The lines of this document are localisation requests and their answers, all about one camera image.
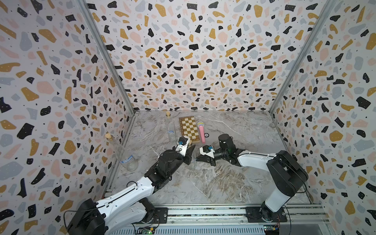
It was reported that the glass bottle blue label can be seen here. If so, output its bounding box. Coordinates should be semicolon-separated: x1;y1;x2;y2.
105;133;138;172
166;111;176;143

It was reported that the metal corner post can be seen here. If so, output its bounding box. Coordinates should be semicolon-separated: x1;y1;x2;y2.
269;0;335;114
76;0;135;117

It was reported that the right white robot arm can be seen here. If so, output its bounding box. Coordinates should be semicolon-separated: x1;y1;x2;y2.
196;134;308;222

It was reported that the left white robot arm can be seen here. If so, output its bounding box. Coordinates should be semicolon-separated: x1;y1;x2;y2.
65;145;195;235

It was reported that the wooden chessboard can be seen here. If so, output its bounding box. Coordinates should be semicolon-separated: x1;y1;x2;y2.
179;116;201;144

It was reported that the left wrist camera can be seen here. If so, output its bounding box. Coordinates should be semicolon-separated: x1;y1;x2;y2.
175;136;191;156

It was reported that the glass bottle blue label left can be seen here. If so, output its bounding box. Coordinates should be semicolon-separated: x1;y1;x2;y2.
105;133;138;172

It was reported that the left metal corner post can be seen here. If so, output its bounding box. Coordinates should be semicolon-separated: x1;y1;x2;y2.
76;0;135;117

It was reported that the right metal corner post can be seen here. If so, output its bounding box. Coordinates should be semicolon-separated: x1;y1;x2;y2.
269;0;335;114

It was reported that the pink toy microphone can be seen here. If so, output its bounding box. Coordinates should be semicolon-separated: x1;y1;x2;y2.
197;121;206;144

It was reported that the glass bottle blue label back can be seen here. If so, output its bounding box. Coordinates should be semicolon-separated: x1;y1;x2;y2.
166;111;176;143

